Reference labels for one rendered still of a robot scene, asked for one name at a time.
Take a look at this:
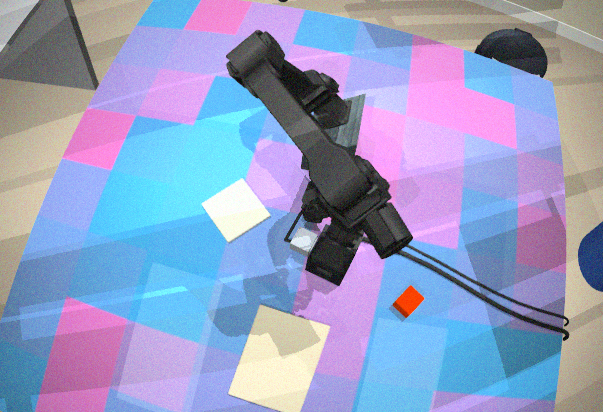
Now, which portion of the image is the black cable with white plug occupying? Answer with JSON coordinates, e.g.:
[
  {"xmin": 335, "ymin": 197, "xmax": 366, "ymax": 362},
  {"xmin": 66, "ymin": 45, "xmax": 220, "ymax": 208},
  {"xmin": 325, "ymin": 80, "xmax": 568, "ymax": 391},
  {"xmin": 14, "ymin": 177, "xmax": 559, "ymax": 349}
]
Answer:
[{"xmin": 284, "ymin": 211, "xmax": 569, "ymax": 326}]

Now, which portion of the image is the orange-red rectangular block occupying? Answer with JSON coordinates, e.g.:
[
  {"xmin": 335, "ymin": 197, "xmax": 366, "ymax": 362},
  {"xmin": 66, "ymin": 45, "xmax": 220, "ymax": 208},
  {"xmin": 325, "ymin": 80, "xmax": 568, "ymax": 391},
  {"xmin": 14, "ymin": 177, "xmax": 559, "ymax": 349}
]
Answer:
[{"xmin": 392, "ymin": 285, "xmax": 424, "ymax": 318}]

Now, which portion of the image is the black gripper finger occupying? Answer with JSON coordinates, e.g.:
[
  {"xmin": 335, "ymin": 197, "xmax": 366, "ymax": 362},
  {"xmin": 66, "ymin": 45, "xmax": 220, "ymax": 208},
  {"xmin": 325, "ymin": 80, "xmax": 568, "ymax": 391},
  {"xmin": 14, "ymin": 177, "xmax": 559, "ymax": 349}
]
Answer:
[{"xmin": 326, "ymin": 222, "xmax": 364, "ymax": 250}]

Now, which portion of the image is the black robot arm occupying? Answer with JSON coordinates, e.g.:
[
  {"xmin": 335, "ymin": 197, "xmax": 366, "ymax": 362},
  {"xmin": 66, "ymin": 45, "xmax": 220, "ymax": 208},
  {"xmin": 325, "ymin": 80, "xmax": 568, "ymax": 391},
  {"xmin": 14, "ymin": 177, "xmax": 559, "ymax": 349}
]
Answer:
[{"xmin": 226, "ymin": 29, "xmax": 413, "ymax": 259}]

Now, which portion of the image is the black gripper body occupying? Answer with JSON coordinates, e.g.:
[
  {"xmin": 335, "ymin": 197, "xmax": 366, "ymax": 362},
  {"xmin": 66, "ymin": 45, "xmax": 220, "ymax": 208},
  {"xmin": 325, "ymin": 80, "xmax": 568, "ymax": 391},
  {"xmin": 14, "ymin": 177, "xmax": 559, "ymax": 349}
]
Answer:
[{"xmin": 310, "ymin": 220, "xmax": 364, "ymax": 277}]

